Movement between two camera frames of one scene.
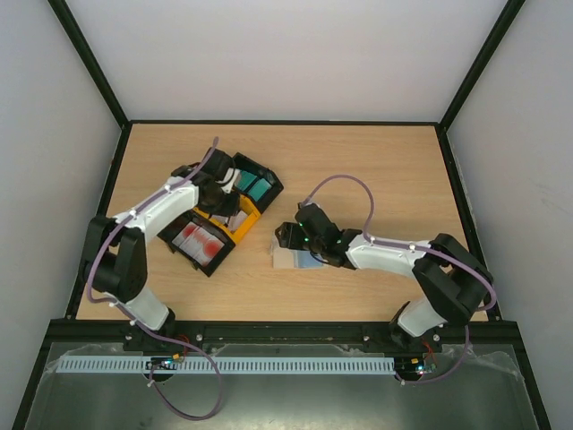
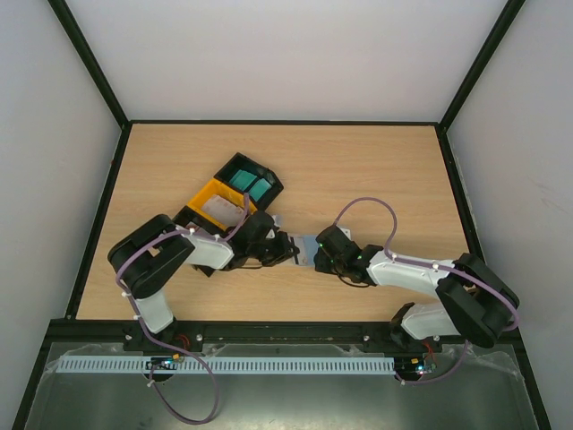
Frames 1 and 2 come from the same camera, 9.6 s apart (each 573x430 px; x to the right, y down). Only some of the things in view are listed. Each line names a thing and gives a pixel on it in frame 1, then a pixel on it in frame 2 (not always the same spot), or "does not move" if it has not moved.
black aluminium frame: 81,330 does not move
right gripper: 286,236 → 322,258
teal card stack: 244,179 does not move
